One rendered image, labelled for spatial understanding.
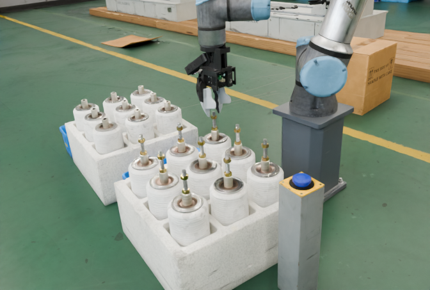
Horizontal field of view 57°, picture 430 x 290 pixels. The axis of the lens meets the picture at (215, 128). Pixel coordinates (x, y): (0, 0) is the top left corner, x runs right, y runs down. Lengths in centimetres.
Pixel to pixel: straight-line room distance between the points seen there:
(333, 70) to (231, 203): 42
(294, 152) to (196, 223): 51
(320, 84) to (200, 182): 40
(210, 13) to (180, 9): 323
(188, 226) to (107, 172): 53
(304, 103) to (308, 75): 20
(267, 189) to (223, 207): 13
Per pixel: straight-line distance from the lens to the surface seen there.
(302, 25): 306
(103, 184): 139
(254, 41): 331
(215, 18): 105
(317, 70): 105
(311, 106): 123
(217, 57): 107
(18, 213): 153
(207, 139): 120
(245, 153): 112
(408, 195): 148
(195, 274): 96
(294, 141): 129
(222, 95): 116
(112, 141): 137
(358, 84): 200
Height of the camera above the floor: 79
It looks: 25 degrees down
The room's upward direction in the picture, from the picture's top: 4 degrees counter-clockwise
